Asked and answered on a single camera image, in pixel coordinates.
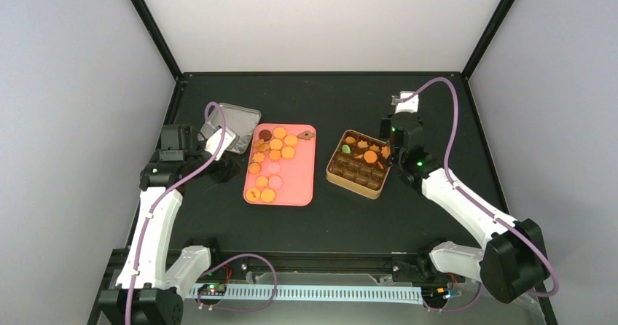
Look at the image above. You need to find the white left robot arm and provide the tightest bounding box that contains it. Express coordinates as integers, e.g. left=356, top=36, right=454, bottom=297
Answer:
left=98, top=125, right=237, bottom=324

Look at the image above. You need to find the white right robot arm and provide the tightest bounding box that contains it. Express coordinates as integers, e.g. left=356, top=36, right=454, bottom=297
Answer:
left=380, top=111, right=559, bottom=304

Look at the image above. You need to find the round plain tan cookie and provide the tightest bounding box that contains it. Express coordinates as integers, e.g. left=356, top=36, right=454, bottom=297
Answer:
left=363, top=150, right=378, bottom=164

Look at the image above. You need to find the yellow biscuit red cross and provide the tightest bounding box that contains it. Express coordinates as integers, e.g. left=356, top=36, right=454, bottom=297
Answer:
left=244, top=187, right=262, bottom=203

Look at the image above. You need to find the gold cookie tin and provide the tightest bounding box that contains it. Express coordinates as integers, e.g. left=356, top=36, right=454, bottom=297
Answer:
left=326, top=130, right=391, bottom=200

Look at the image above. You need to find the pink sandwich cookie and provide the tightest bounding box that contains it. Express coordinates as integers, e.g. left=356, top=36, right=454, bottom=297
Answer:
left=267, top=162, right=281, bottom=175
left=268, top=176, right=283, bottom=189

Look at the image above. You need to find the silver metal tin lid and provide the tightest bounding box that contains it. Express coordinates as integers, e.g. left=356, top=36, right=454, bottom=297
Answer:
left=197, top=103, right=262, bottom=154

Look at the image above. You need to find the dark chocolate round cookie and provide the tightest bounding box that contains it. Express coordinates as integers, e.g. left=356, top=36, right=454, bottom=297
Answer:
left=258, top=129, right=273, bottom=143

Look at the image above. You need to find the pink plastic tray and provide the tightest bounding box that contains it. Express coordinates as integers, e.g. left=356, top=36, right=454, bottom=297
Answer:
left=243, top=123, right=316, bottom=206

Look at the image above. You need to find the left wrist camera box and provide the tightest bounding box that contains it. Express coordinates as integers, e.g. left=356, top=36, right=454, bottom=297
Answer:
left=205, top=128, right=238, bottom=161

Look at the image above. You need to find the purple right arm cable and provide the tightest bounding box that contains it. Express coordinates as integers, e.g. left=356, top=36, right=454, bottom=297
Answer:
left=412, top=77, right=561, bottom=313

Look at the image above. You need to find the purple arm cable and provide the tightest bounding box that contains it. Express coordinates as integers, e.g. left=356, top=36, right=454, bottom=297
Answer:
left=412, top=77, right=561, bottom=313
left=124, top=101, right=279, bottom=325

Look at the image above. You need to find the white slotted cable duct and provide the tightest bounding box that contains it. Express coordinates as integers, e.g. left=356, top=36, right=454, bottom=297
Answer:
left=187, top=283, right=423, bottom=305

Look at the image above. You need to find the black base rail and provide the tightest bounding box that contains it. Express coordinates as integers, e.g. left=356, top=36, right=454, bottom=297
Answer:
left=108, top=249, right=467, bottom=285

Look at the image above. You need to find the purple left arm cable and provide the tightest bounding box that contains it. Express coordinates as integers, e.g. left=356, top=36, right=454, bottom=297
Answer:
left=124, top=101, right=279, bottom=325

